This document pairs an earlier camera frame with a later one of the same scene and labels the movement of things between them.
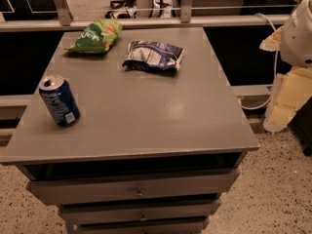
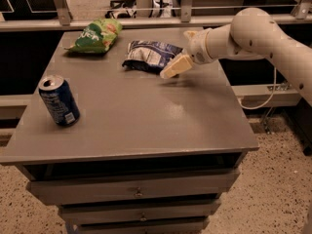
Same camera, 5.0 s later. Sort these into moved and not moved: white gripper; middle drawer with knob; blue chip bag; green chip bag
Moved: white gripper
Not moved: middle drawer with knob; blue chip bag; green chip bag
